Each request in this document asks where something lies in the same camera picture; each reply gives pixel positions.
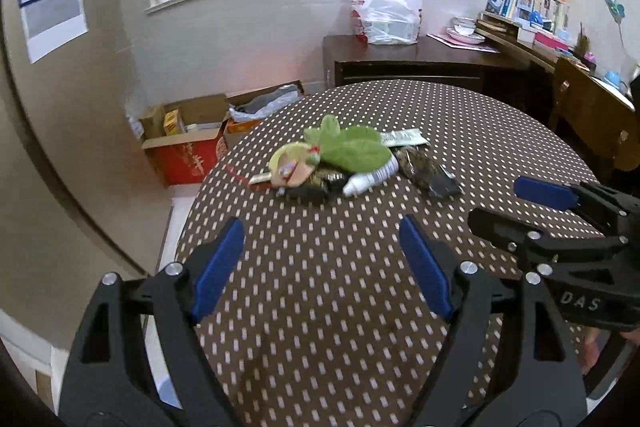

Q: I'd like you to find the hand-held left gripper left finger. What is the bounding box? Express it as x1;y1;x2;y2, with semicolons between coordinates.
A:
57;217;246;427

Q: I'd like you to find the green plush toy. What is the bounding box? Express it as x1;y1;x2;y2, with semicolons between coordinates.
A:
303;114;397;171

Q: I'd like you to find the dark crinkled packet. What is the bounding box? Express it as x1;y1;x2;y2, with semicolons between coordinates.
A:
400;146;464;198

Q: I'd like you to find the red-fronted cardboard box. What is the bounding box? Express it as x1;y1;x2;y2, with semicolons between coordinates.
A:
140;93;232;188

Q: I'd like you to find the pink paper sheet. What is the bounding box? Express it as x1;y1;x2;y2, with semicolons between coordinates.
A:
427;33;501;54

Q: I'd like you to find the white-framed grey paper sheet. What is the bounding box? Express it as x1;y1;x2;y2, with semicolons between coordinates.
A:
22;0;89;64

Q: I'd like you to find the yellow small box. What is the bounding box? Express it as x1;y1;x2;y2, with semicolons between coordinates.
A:
162;109;187;136

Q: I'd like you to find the orange small box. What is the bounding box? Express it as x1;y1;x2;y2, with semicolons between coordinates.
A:
222;117;266;148

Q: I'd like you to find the pink plate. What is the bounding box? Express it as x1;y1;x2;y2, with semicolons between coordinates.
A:
446;28;486;44

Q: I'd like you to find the white squeeze tube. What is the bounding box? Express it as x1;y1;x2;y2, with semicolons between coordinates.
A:
342;155;400;197

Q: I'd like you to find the row of books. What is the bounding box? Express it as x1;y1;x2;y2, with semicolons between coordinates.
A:
484;0;574;34

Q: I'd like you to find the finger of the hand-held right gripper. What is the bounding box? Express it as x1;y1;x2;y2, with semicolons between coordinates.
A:
513;175;632;228
467;206;631;279

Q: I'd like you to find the small black wrapper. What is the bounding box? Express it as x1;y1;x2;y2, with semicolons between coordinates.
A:
279;184;329;204

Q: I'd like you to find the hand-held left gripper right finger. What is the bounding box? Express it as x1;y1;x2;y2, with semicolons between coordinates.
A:
398;214;588;427

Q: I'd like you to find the gold brown wrapper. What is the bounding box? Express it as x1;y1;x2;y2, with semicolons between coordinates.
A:
305;169;349;188

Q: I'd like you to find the wooden chair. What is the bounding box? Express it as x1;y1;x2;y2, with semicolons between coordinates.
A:
547;56;640;174

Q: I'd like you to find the pen holder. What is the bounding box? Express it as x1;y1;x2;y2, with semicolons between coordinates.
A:
575;24;592;58

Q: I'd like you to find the silver sachet packet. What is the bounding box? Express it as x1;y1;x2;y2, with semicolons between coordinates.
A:
380;128;429;148

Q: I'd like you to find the brown open cardboard box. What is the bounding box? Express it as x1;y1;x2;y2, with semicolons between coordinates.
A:
224;79;307;128

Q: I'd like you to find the blue butterfly decoration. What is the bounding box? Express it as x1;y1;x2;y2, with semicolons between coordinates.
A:
603;0;626;26

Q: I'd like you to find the white plastic bag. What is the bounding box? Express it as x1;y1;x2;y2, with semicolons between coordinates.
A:
350;0;424;46

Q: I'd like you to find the grey crumpled plastic bag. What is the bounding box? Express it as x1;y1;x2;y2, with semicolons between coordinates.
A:
230;89;304;121

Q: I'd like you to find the dark wooden cabinet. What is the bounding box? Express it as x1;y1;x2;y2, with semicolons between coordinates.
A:
322;34;556;96

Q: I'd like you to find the brown polka dot tablecloth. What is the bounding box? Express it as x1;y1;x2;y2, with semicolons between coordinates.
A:
172;79;608;427

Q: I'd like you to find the person's right hand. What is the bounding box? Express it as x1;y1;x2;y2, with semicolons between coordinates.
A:
580;326;612;374

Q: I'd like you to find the wooden desk shelf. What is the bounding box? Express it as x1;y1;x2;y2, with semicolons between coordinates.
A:
475;12;640;118

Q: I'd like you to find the red string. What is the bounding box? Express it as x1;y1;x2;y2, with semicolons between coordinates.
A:
222;163;252;184

